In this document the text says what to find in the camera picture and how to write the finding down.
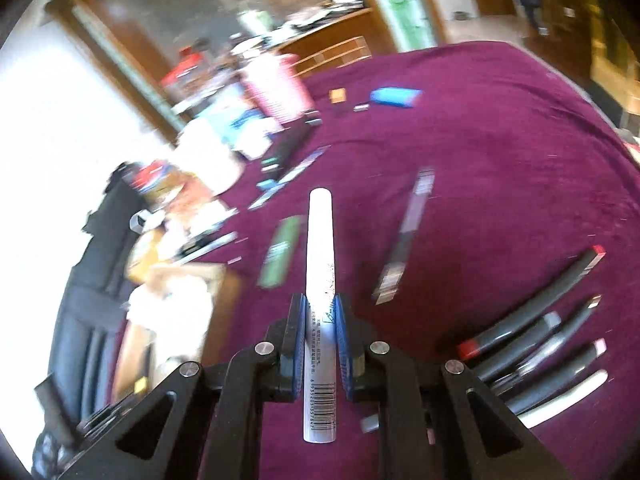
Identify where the white stylus pen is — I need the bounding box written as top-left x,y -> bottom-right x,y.
303,188 -> 337,444

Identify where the white marker pen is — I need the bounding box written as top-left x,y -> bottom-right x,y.
372,168 -> 435,304

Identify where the black marker red cap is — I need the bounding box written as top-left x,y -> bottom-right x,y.
457,245 -> 606,361

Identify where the clear gel pen black grip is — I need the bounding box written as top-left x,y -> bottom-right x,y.
490,295 -> 602,396

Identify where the green pen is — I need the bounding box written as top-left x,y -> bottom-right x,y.
257,216 -> 303,289

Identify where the cardboard box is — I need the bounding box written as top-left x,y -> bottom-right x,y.
112,263 -> 242,402

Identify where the white barrel marker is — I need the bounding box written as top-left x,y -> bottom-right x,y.
518,370 -> 608,429

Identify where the silver slim pen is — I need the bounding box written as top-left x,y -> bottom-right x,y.
247,145 -> 329,210

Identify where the black marker grey cap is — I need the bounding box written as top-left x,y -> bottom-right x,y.
472,309 -> 561,380

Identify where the black marker pink cap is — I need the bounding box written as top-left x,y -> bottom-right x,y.
506,338 -> 608,415

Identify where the purple velvet tablecloth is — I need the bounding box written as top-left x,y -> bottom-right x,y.
210,42 -> 639,479

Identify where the white cylindrical can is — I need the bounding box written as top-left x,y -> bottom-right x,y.
172,118 -> 244,195

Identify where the blue printed box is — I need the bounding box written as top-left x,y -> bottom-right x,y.
198,82 -> 284,160

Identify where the blue lighter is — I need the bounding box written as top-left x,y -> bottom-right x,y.
370,87 -> 422,108

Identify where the clear jar red lid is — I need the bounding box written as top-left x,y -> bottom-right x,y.
160,52 -> 208,104

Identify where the small yellow-handled screwdriver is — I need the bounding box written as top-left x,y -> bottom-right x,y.
329,88 -> 346,105

